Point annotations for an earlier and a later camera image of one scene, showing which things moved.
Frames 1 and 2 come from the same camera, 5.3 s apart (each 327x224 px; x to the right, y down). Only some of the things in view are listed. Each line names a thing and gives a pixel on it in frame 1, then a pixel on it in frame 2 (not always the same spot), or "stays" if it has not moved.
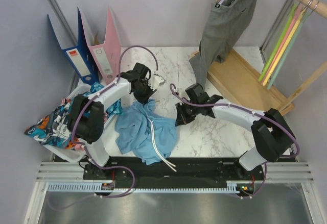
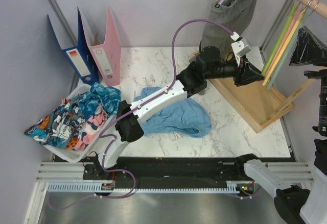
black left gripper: x=145 y=99 to x=246 y=74
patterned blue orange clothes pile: x=51 y=128 stays
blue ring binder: x=80 y=55 stays
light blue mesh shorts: x=139 y=129 to x=190 y=118
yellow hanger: x=281 y=52 stays
